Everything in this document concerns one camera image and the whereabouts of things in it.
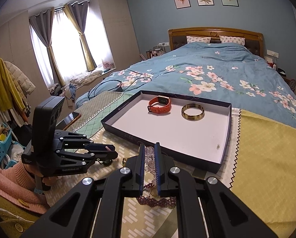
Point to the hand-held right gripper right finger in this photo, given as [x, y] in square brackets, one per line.
[158, 173]

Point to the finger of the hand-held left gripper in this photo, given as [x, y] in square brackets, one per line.
[98, 147]
[100, 156]

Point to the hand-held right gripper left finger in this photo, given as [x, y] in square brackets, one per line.
[141, 173]

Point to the amber pendant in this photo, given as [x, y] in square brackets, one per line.
[124, 162]

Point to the dark blue shallow box tray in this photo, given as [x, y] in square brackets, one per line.
[187, 138]

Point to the person's left forearm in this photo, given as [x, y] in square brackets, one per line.
[11, 186]

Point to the black smartphone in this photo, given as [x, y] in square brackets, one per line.
[71, 118]

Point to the green lattice table runner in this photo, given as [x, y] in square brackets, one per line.
[98, 111]

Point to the pile of clothes by window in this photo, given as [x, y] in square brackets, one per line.
[63, 93]

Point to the beige brick-print cloth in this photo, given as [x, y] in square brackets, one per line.
[152, 220]

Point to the beige puffer jacket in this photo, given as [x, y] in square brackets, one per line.
[21, 79]

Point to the yellow coat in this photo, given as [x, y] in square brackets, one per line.
[4, 84]

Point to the black charger adapter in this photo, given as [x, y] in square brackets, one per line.
[119, 88]

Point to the orange smartwatch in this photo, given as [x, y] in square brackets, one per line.
[160, 109]

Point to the tortoiseshell bangle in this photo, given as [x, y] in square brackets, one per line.
[192, 118]

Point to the folded blanket on windowsill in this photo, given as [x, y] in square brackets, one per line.
[85, 78]

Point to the small pink desk fan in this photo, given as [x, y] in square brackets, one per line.
[107, 65]

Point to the person's olive knit vest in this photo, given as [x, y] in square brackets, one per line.
[9, 220]

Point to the grey and gold curtain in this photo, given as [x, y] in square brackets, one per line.
[79, 17]
[42, 29]

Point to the yellow cloth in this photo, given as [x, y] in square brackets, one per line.
[267, 166]

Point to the bedside cosmetics shelf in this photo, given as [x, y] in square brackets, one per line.
[157, 52]

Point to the blue floral duvet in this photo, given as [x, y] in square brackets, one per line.
[212, 59]

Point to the white heart-print pillow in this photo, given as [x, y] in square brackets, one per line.
[232, 39]
[198, 39]

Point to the cluttered bedside table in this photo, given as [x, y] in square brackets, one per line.
[279, 72]

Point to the wooden bed headboard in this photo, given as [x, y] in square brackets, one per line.
[252, 33]

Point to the white bedside wall socket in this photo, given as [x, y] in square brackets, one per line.
[164, 44]

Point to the white wall socket strip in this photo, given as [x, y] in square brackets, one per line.
[272, 53]

